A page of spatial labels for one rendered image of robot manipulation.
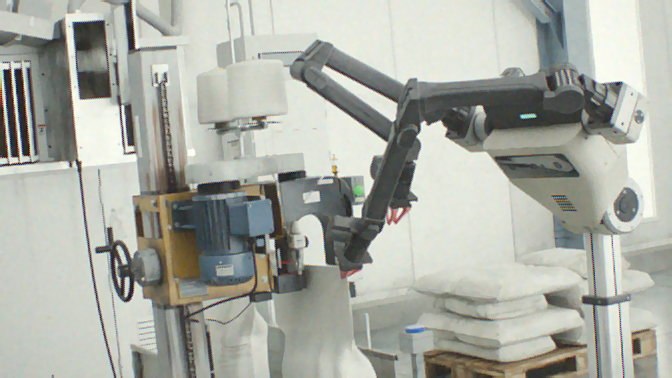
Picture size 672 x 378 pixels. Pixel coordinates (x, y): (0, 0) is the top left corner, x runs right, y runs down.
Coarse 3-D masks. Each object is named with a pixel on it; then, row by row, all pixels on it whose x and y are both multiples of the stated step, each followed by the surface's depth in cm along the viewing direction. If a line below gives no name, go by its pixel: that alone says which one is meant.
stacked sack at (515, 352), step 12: (444, 348) 622; (456, 348) 610; (468, 348) 601; (480, 348) 592; (492, 348) 584; (504, 348) 581; (516, 348) 584; (528, 348) 587; (540, 348) 590; (552, 348) 595; (504, 360) 578; (516, 360) 584
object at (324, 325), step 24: (312, 288) 322; (336, 288) 310; (288, 312) 338; (312, 312) 324; (336, 312) 312; (288, 336) 335; (312, 336) 323; (336, 336) 313; (288, 360) 326; (312, 360) 314; (336, 360) 305; (360, 360) 306
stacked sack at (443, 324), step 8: (432, 312) 625; (440, 312) 626; (448, 312) 625; (424, 320) 626; (432, 320) 620; (440, 320) 614; (448, 320) 610; (456, 320) 604; (432, 328) 616; (440, 328) 610; (448, 328) 606; (456, 328) 601; (432, 336) 619; (440, 336) 613; (448, 336) 607; (456, 336) 601
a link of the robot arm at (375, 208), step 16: (416, 128) 258; (400, 144) 261; (384, 160) 270; (400, 160) 269; (384, 176) 274; (384, 192) 278; (368, 208) 282; (384, 208) 282; (368, 224) 286; (384, 224) 286
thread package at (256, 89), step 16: (240, 64) 293; (256, 64) 293; (272, 64) 295; (240, 80) 294; (256, 80) 293; (272, 80) 295; (240, 96) 294; (256, 96) 293; (272, 96) 294; (240, 112) 295; (256, 112) 293; (272, 112) 295
